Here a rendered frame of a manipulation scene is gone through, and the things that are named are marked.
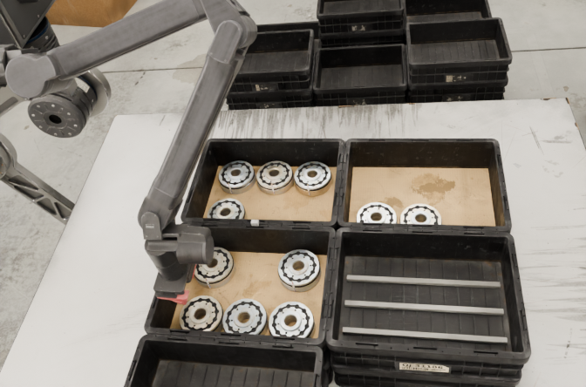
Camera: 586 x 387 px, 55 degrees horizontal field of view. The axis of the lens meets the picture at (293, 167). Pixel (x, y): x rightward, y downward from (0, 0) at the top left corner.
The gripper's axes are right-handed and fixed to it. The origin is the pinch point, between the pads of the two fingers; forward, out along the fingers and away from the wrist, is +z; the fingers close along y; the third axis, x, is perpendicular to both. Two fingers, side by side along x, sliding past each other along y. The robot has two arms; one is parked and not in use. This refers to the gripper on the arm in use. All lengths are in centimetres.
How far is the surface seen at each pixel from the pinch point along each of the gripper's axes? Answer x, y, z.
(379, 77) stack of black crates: -37, 142, 67
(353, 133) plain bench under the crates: -31, 74, 30
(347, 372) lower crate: -35.7, -10.2, 14.8
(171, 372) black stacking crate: 3.2, -14.4, 12.6
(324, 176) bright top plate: -26, 42, 12
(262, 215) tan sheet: -9.9, 29.9, 15.0
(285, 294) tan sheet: -19.7, 6.7, 13.3
